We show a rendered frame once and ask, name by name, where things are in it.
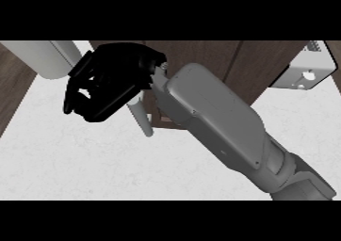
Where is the pale grey bar handle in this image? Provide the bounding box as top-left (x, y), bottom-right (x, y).
top-left (126, 96), bottom-right (156, 138)

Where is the brown wooden panel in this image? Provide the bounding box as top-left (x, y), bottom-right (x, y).
top-left (0, 40), bottom-right (38, 153)
top-left (324, 40), bottom-right (341, 106)

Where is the white box appliance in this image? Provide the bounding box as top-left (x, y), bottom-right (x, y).
top-left (268, 40), bottom-right (339, 91)

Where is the brown wooden cabinet door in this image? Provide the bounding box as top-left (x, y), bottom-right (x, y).
top-left (86, 40), bottom-right (243, 130)

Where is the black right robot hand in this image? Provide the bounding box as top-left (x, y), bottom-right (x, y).
top-left (61, 41), bottom-right (167, 123)

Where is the brown wooden cabinet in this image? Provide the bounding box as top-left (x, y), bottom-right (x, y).
top-left (222, 40), bottom-right (312, 106)

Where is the pale grey cylinder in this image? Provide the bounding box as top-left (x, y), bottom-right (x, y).
top-left (0, 40), bottom-right (83, 80)

